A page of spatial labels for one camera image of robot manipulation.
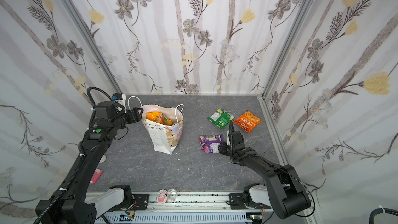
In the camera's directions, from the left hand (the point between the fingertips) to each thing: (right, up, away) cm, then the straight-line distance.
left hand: (134, 105), depth 76 cm
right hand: (+43, -22, +14) cm, 50 cm away
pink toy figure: (+15, -44, -3) cm, 47 cm away
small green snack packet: (+47, -8, +28) cm, 55 cm away
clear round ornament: (+19, -45, +1) cm, 49 cm away
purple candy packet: (+39, -22, +14) cm, 47 cm away
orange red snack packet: (+65, -10, +26) cm, 70 cm away
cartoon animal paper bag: (+15, -17, +4) cm, 23 cm away
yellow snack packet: (+9, -7, +10) cm, 15 cm away
